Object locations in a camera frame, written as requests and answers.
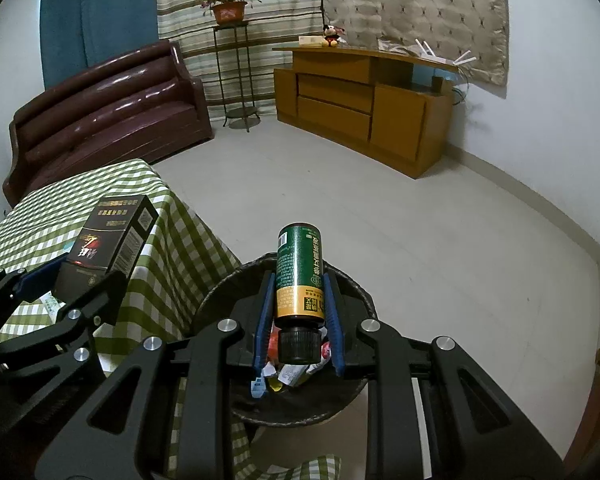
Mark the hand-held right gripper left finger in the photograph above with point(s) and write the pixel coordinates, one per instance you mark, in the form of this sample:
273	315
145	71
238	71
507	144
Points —
264	330

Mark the beige patterned curtain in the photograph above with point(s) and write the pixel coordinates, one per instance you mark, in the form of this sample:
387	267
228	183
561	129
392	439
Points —
415	5

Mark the blue curtain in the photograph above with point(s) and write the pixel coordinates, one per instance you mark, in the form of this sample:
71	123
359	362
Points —
90	20

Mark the red crumpled wrapper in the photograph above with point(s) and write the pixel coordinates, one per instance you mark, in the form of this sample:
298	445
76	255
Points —
326	349

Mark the yellow snack wrapper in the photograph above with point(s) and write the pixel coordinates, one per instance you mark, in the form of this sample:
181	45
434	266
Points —
278	386

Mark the black carton box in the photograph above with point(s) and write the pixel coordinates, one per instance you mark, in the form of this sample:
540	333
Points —
110	240

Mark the green checked tablecloth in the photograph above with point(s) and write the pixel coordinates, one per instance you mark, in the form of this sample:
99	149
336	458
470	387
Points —
80	185

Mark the white flat box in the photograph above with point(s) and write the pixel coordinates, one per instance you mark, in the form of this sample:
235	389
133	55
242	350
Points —
311	40

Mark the wooden cabinet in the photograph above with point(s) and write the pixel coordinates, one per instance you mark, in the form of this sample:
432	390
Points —
340	105

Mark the orange crumpled wrapper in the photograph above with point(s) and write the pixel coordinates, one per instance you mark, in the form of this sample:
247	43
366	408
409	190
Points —
271	345

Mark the potted plant orange pot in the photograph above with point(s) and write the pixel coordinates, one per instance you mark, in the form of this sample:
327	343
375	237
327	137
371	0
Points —
230	11

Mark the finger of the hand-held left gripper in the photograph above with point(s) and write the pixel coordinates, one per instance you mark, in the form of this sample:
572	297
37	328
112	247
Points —
112	295
35	280

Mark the clear plastic bag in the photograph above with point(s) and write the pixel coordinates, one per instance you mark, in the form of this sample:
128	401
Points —
395	47

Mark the black trash bin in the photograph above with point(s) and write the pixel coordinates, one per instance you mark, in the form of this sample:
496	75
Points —
290	410

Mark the green bottle black cap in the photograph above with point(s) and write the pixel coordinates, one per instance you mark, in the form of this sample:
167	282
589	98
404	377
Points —
297	270

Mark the brown leather sofa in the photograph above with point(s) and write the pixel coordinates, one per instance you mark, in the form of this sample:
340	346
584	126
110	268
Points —
115	105

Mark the black metal plant stand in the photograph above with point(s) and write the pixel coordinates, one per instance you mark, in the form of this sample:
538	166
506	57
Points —
237	75

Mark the white paper slip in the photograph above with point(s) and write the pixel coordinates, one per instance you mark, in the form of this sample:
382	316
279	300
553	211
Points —
51	306

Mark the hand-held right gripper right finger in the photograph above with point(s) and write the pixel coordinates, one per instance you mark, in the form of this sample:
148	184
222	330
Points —
334	335

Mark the mouse plush toy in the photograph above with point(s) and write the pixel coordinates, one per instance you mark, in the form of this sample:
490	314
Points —
332	36

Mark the white router with antennas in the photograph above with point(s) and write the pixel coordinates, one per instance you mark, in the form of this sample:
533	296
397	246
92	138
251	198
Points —
442	61

